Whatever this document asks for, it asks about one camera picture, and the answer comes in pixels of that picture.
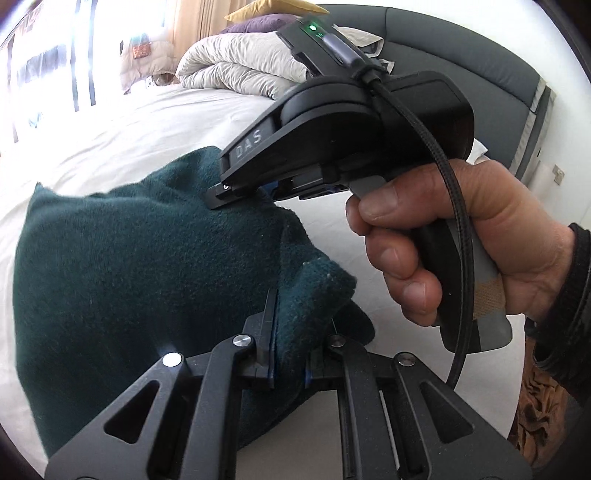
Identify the dark green sweater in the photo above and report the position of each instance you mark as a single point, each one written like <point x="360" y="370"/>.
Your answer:
<point x="138" y="258"/>

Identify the brown crumpled cloth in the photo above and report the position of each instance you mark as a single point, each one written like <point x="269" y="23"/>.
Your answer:
<point x="542" y="410"/>

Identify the purple pillow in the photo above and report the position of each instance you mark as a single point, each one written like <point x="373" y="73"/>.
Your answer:
<point x="256" y="24"/>

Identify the white puffy jacket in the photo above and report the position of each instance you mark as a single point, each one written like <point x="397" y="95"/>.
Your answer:
<point x="147" y="57"/>

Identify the person's right forearm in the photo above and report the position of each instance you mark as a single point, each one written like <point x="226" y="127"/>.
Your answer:
<point x="577" y="300"/>

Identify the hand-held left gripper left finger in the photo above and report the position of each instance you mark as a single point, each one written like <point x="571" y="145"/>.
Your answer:
<point x="264" y="337"/>

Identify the white bed sheet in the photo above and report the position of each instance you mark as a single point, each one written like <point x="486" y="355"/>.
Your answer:
<point x="138" y="129"/>

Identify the yellow pillow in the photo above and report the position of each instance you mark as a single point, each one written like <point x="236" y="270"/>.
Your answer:
<point x="272" y="8"/>

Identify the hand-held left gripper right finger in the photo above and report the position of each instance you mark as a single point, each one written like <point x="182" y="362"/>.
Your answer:
<point x="344" y="364"/>

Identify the window with black railing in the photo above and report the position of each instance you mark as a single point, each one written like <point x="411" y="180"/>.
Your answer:
<point x="55" y="69"/>

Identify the grey padded headboard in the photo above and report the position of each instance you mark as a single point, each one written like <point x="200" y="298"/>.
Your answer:
<point x="461" y="46"/>

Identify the beige curtain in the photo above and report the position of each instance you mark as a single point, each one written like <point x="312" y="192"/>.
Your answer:
<point x="203" y="32"/>

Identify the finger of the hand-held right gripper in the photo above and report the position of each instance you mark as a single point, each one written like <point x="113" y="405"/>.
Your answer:
<point x="233" y="194"/>

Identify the person's right hand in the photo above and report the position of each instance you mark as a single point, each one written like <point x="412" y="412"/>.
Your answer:
<point x="508" y="221"/>

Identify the white rolled duvet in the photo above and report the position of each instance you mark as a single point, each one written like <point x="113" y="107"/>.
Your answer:
<point x="240" y="64"/>

